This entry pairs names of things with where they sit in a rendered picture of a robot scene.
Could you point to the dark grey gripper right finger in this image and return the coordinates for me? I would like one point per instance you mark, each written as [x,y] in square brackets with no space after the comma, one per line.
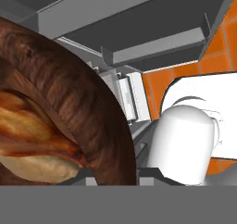
[160,176]

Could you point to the tan sweet potato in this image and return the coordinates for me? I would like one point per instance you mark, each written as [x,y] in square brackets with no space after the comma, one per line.
[40,170]

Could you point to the white and grey panel fitting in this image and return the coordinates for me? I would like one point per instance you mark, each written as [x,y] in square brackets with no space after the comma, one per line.
[132,95]

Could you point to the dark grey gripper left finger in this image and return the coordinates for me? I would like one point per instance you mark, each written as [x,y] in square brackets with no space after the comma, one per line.
[81,176]

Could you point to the white mug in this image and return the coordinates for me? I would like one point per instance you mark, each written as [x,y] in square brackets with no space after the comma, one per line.
[182,144]

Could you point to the brown wooden bowl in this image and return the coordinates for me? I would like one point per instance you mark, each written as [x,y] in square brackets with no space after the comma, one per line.
[77,89]

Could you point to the white rounded appliance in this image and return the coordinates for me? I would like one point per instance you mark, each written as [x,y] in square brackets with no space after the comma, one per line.
[216,92]

